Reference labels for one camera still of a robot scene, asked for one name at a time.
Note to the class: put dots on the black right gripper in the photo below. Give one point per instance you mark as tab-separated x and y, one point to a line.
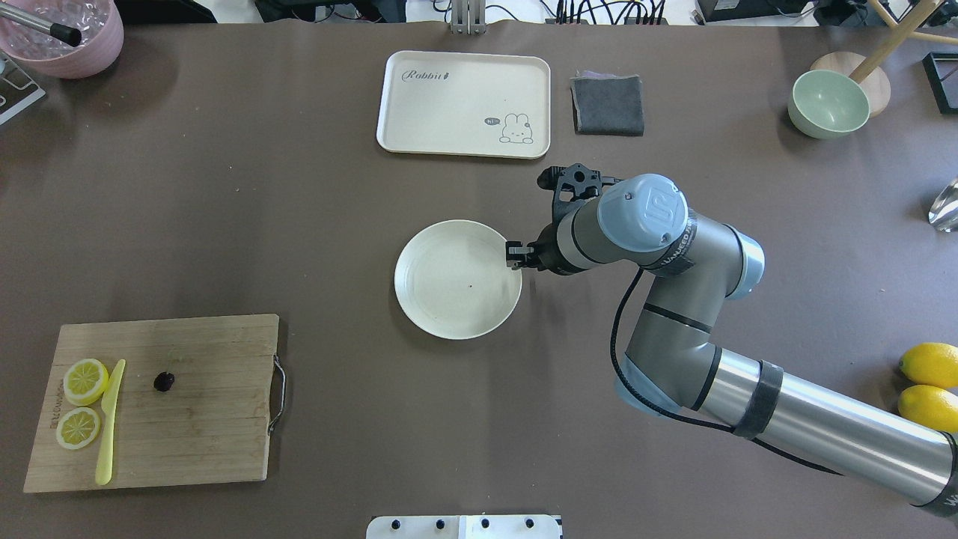
544	256

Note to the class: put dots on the cream round plate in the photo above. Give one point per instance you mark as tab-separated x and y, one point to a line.
452	280

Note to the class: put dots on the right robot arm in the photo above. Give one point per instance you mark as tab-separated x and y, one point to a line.
670	366

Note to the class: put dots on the cream rabbit tray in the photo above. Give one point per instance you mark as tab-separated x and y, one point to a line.
465	104

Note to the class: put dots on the dark red cherry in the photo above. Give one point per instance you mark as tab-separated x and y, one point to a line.
164	381

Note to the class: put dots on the grey folded cloth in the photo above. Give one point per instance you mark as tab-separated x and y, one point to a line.
605	104

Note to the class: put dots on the mint green bowl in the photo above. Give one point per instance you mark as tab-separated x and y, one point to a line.
825	105

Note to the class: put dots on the bamboo cutting board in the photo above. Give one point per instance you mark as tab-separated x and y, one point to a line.
212	426

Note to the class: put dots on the round wooden stand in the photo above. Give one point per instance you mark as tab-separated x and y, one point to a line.
867	71

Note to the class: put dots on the shiny metal scoop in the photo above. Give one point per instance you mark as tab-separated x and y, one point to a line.
942	214

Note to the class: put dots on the yellow plastic knife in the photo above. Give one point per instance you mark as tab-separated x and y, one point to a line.
109	405

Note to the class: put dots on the yellow lemon outer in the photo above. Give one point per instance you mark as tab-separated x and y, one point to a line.
931	363

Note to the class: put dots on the yellow lemon near lime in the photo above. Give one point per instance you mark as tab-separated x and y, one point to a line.
930	407

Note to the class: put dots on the upper lemon slice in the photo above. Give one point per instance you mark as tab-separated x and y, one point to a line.
85	381

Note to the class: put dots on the lemon slice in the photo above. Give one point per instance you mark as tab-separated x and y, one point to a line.
85	381
78	428

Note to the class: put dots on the lower lemon slice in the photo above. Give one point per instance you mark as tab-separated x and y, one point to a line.
78	428

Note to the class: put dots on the pink ice bowl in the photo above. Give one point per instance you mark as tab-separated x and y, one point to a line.
102	38

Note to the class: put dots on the metal tongs in ice bowl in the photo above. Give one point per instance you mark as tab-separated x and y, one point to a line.
69	35

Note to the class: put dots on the white cup rack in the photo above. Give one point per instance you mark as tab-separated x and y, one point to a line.
19	91

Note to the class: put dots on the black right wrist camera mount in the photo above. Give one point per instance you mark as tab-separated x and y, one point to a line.
572	187

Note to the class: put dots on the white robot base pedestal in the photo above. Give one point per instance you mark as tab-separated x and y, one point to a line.
467	526

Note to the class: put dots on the black frame object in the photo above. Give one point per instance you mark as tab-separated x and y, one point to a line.
940	69

